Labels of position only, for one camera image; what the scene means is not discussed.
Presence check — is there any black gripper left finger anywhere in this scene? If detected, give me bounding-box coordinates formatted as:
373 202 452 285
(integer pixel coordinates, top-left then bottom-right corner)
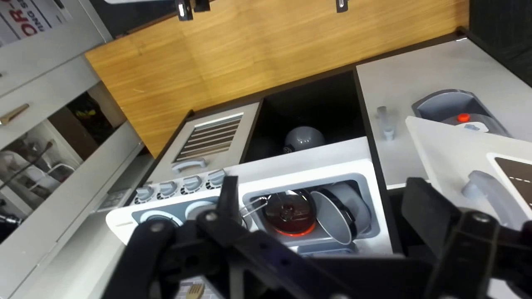
104 174 312 299

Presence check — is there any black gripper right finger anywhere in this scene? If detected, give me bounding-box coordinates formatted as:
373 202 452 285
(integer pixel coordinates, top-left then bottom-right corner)
400 175 532 299

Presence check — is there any white and red appliance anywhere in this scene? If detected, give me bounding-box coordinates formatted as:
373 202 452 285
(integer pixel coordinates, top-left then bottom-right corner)
403 114 532 230

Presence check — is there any grey stove knob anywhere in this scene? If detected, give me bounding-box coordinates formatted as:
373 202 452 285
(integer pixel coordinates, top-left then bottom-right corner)
204 169 227 189
181 174 204 195
156 179 179 199
134 184 156 205

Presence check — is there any dark pot with red rim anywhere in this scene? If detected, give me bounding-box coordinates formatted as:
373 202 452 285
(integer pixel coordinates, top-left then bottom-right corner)
262 189 319 239

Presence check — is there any grey toy frying pan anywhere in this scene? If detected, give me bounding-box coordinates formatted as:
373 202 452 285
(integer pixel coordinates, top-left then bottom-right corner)
307 180 373 247

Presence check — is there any black white toy kitchen playset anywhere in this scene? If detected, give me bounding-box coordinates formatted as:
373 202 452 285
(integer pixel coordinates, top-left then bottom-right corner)
104 34 532 262

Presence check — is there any grey round pot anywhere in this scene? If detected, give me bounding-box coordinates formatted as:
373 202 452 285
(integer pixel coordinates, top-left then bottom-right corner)
282 124 327 152

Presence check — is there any white metal cabinet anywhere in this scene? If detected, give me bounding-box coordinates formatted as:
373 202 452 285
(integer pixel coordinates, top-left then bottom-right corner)
0 0 151 299

